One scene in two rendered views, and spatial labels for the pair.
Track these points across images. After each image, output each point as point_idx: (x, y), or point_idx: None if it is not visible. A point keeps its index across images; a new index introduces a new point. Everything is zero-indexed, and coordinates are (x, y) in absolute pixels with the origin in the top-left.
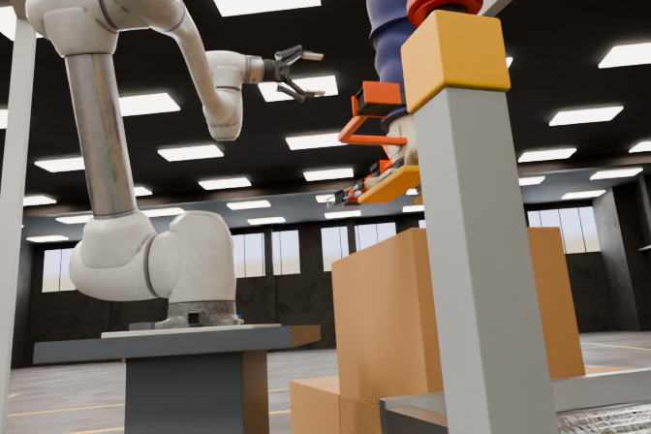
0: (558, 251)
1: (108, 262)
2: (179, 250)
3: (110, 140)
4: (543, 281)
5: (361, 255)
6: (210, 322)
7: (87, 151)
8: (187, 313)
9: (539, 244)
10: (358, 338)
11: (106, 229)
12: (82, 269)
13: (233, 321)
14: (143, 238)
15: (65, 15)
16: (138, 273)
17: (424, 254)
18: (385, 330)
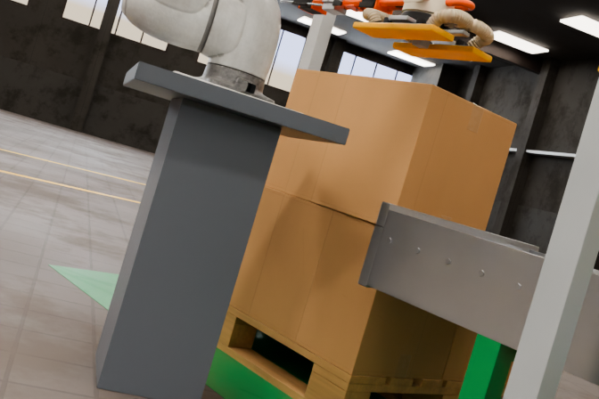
0: (508, 142)
1: (178, 4)
2: (245, 21)
3: None
4: (490, 159)
5: (353, 80)
6: (253, 94)
7: None
8: (238, 80)
9: (499, 132)
10: (315, 147)
11: None
12: None
13: (272, 101)
14: None
15: None
16: (200, 26)
17: (433, 109)
18: (359, 151)
